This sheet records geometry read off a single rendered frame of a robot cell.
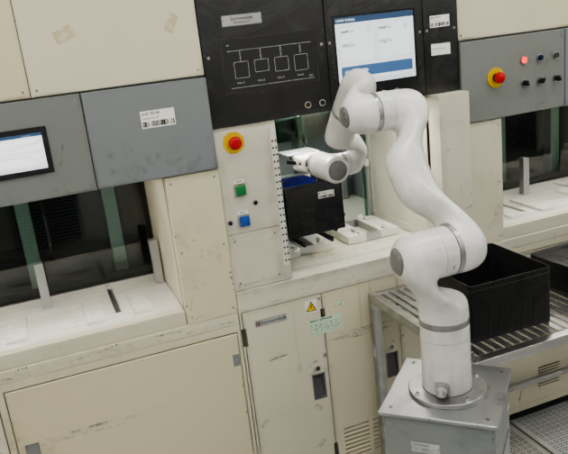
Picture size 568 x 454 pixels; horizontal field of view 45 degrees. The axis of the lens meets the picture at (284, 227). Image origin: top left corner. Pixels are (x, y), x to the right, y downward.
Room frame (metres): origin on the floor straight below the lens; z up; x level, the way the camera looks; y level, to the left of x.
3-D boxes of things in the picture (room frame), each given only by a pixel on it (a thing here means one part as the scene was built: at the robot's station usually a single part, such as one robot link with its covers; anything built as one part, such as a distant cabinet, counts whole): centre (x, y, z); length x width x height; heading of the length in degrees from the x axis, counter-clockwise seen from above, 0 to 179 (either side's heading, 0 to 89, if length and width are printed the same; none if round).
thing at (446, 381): (1.51, -0.36, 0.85); 0.19 x 0.19 x 0.18
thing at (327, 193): (2.34, -0.08, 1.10); 0.24 x 0.20 x 0.32; 109
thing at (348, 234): (2.54, -0.30, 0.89); 0.22 x 0.21 x 0.04; 19
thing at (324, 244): (2.45, -0.04, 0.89); 0.22 x 0.21 x 0.04; 19
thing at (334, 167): (2.10, -0.17, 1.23); 0.13 x 0.09 x 0.08; 19
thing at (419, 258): (1.50, -0.33, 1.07); 0.19 x 0.12 x 0.24; 108
